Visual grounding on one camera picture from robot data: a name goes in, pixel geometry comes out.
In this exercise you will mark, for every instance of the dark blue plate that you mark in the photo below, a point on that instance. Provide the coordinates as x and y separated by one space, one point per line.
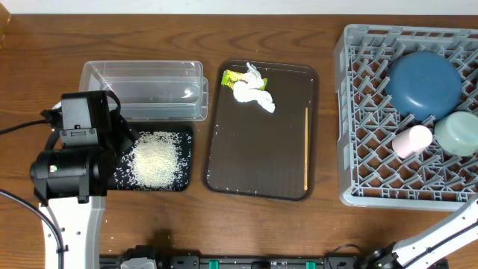
424 84

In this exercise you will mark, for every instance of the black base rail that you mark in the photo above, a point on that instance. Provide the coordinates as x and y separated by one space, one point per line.
148 257

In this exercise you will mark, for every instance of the mint green bowl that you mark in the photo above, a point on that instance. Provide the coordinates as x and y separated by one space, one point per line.
457 133

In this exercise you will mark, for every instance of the dark brown serving tray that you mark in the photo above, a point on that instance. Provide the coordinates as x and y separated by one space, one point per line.
254 153

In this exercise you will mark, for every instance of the pink plastic cup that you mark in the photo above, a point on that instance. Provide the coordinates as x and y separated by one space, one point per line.
412 141

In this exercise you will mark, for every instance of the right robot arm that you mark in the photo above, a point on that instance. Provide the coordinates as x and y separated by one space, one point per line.
424 250

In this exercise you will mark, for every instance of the grey dishwasher rack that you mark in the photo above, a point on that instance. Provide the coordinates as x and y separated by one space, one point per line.
370 174

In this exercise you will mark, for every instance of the white rice pile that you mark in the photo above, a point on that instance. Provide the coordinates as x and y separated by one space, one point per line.
155 158

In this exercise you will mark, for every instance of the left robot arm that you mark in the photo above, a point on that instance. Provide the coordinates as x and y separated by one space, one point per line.
71 174

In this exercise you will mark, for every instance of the crumpled white tissue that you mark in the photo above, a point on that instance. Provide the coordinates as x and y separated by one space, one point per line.
244 94

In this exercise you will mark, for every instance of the wooden chopstick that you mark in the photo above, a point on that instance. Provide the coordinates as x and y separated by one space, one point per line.
306 150

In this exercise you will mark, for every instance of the black plastic tray bin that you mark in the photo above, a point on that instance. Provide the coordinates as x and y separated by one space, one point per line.
183 157

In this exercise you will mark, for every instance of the clear plastic bin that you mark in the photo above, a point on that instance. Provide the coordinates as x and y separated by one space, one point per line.
152 90

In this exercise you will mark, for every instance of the yellow green snack wrapper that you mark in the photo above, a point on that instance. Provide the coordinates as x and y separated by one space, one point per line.
229 79

